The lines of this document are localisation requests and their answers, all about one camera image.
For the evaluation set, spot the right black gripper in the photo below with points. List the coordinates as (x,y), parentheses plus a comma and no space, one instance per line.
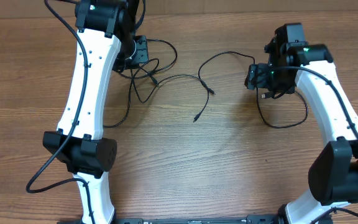
(258,78)

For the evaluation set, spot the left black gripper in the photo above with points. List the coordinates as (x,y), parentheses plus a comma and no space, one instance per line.
(143,53)

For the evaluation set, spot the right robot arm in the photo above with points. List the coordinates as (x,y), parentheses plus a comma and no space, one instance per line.
(295,66)

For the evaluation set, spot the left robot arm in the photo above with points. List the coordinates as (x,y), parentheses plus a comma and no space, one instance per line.
(106,42)

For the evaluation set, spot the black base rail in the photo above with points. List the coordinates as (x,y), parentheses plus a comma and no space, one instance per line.
(250,219)

